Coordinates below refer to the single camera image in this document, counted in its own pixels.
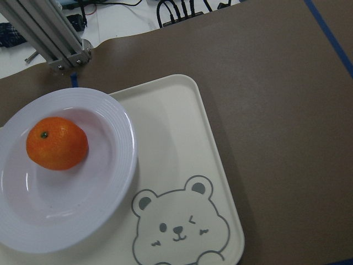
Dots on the orange mandarin fruit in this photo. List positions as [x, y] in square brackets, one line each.
[56, 143]

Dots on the white round plate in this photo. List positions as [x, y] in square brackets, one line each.
[45, 211]

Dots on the aluminium frame post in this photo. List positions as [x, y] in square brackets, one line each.
[50, 33]

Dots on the cream bear tray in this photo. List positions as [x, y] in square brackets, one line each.
[178, 208]

